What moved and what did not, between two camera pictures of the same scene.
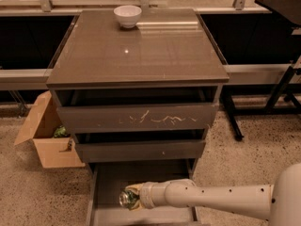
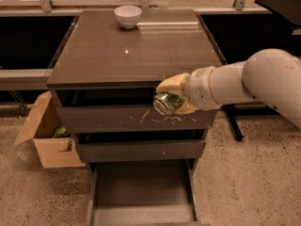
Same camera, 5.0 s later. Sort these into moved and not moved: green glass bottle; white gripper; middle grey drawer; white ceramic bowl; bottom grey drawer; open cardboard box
Moved: white gripper; green glass bottle
Not moved: bottom grey drawer; middle grey drawer; open cardboard box; white ceramic bowl
